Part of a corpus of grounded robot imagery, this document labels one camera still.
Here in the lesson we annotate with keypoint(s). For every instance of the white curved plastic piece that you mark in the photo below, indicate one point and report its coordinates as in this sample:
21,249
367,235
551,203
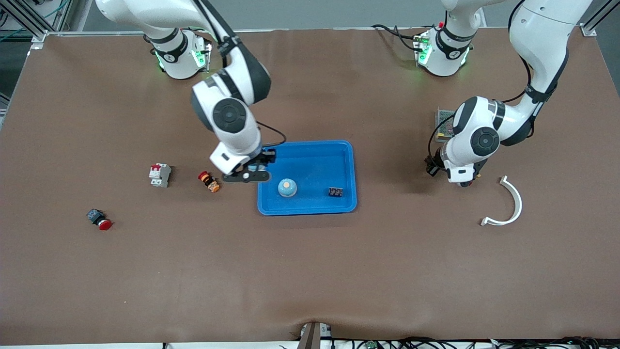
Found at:
519,201

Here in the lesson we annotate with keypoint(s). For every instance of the white red circuit breaker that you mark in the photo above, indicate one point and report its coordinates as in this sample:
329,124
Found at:
160,175

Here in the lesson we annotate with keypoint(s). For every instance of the light blue service bell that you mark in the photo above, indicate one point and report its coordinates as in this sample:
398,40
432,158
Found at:
287,188

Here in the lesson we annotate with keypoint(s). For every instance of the blue plastic tray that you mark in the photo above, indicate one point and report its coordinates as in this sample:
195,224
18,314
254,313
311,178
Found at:
315,203

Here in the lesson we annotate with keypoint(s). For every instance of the aluminium frame post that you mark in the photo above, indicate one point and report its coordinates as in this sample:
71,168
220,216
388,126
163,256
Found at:
24,19
589,30

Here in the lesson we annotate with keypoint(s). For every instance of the red mushroom push button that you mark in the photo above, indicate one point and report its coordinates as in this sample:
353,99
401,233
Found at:
99,219

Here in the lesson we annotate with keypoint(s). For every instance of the black capacitor with light marks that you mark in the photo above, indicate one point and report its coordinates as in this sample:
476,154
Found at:
335,192

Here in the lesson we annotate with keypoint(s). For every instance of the metal mesh power supply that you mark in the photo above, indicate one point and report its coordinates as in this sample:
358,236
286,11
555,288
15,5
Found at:
443,123

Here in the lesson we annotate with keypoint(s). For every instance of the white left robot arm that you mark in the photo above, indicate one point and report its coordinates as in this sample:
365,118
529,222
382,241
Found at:
537,29

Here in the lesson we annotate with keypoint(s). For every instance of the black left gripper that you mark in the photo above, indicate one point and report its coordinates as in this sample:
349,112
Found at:
430,166

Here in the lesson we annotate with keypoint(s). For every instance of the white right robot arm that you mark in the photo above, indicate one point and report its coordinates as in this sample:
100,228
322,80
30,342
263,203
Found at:
232,126

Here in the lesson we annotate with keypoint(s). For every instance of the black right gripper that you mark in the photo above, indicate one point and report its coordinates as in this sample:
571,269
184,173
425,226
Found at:
265,157

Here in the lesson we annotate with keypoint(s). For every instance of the orange red emergency stop button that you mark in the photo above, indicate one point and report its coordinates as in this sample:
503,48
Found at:
209,182

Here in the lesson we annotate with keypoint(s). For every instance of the brown table mat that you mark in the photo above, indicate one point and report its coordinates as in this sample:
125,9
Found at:
145,271

